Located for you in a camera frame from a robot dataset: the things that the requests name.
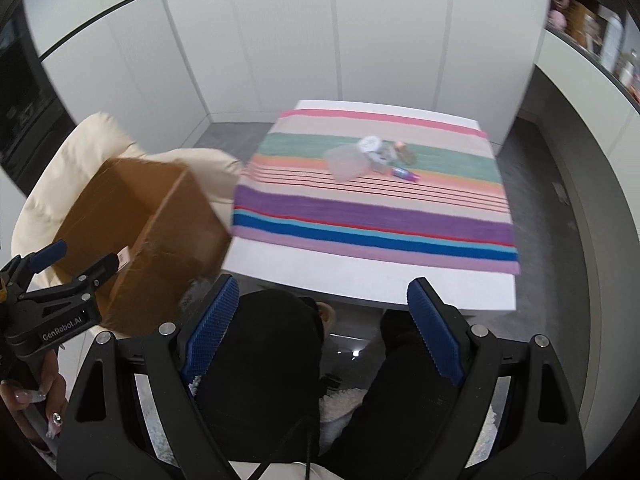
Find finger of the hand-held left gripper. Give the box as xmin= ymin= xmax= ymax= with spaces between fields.
xmin=0 ymin=239 xmax=68 ymax=301
xmin=17 ymin=252 xmax=121 ymax=311

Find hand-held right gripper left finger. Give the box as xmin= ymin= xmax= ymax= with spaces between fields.
xmin=56 ymin=274 xmax=241 ymax=480

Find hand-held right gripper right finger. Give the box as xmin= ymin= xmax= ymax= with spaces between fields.
xmin=406 ymin=276 xmax=587 ymax=480

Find brown cardboard box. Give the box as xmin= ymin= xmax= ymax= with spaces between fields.
xmin=50 ymin=157 xmax=233 ymax=338

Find translucent plastic case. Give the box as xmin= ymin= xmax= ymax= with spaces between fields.
xmin=324 ymin=142 xmax=370 ymax=182

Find person's left hand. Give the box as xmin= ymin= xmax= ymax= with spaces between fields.
xmin=0 ymin=345 xmax=68 ymax=453

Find person's left leg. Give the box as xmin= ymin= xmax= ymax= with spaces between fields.
xmin=195 ymin=287 xmax=326 ymax=466

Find person's leg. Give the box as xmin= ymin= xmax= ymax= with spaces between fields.
xmin=320 ymin=310 xmax=496 ymax=471
xmin=195 ymin=287 xmax=326 ymax=466

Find person's right leg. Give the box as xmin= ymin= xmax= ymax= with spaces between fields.
xmin=320 ymin=310 xmax=496 ymax=471

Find striped colourful cloth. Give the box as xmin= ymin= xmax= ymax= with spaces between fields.
xmin=231 ymin=107 xmax=521 ymax=276

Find cream padded chair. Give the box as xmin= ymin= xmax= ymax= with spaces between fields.
xmin=10 ymin=112 xmax=246 ymax=341

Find person's cream top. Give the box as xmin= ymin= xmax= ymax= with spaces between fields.
xmin=230 ymin=460 xmax=351 ymax=480

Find brown round compact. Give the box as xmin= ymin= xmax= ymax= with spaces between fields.
xmin=392 ymin=141 xmax=418 ymax=165

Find grey blue small container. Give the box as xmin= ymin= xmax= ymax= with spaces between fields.
xmin=370 ymin=145 xmax=396 ymax=173

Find white counter with dark top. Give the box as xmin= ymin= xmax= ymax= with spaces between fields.
xmin=530 ymin=27 xmax=640 ymax=361

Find white tall cabinet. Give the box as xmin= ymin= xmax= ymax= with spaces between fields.
xmin=25 ymin=0 xmax=556 ymax=146

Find white bottle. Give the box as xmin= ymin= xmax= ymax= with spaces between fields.
xmin=600 ymin=12 xmax=623 ymax=73

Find brown carton on counter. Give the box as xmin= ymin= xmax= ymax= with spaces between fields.
xmin=565 ymin=0 xmax=601 ymax=51

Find black cable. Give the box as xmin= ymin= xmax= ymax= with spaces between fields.
xmin=250 ymin=410 xmax=321 ymax=480

